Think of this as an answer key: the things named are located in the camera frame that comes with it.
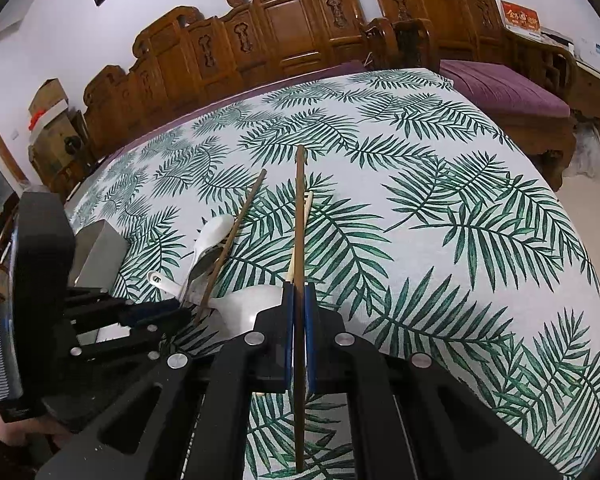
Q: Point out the metal spoon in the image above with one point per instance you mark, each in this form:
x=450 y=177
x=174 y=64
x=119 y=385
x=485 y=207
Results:
x=203 y=270

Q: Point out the person's left hand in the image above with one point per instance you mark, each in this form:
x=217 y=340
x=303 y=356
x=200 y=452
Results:
x=5 y=412

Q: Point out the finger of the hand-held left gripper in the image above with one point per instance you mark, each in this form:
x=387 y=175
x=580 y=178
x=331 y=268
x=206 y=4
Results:
x=147 y=314
x=125 y=341

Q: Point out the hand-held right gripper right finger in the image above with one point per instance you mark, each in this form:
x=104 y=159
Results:
x=310 y=332

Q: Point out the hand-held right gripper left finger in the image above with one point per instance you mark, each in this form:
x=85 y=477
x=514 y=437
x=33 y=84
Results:
x=288 y=332

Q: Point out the clear plastic bag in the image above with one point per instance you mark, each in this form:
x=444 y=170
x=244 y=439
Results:
x=587 y=150

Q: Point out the carved wooden armchair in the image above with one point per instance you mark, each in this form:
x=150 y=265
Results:
x=430 y=5

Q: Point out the large cardboard box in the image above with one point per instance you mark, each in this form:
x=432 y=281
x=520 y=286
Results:
x=52 y=160

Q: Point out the purple armchair cushion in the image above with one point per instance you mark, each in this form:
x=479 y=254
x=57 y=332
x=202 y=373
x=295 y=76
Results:
x=500 y=87

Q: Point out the carved wooden sofa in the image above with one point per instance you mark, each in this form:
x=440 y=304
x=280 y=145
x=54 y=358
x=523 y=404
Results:
x=280 y=25

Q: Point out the white box with blue label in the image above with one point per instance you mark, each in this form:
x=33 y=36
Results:
x=594 y=56

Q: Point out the wooden side table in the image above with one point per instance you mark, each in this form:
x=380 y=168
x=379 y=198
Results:
x=597 y=102

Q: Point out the rectangular metal tray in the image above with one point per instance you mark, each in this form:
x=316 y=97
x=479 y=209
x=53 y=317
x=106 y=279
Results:
x=100 y=255

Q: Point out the small cardboard box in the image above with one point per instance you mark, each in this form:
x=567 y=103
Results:
x=47 y=95

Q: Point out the leaf print tablecloth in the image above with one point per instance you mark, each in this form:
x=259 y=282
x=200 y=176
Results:
x=430 y=240

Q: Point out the white rice paddle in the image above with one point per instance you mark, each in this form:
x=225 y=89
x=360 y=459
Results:
x=245 y=310

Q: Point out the red gift box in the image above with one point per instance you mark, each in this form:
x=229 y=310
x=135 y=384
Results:
x=519 y=17

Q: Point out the brown wooden chopstick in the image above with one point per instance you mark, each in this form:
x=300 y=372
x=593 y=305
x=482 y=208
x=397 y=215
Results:
x=240 y=215
x=299 y=210

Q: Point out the white ceramic spoon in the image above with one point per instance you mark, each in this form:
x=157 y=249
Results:
x=215 y=232

